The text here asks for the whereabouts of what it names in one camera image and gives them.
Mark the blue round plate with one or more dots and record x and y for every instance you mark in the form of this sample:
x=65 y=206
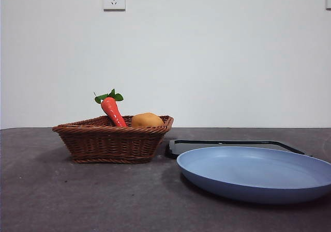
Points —
x=248 y=175

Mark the black flat tray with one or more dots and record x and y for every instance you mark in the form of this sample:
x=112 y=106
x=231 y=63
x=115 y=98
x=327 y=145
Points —
x=181 y=146

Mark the orange toy carrot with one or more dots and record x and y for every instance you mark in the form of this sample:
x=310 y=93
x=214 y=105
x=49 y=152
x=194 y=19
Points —
x=111 y=110

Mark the brown wicker basket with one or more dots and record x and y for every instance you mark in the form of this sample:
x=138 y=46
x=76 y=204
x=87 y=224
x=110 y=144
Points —
x=108 y=144

